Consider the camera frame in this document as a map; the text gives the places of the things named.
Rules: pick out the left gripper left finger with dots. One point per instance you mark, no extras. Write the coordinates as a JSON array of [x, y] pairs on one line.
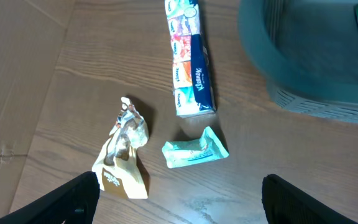
[[73, 202]]

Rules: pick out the Kleenex tissue multipack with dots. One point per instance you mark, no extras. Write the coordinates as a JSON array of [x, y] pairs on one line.
[[190, 69]]

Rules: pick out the teal white small sachet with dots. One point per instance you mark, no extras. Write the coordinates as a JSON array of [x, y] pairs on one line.
[[187, 153]]

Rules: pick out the beige crumpled coffee bag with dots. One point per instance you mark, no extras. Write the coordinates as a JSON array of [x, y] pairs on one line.
[[116, 166]]

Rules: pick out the grey plastic basket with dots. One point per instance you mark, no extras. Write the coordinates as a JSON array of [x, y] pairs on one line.
[[308, 53]]

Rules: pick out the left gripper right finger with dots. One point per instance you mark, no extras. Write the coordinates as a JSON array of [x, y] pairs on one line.
[[285, 203]]

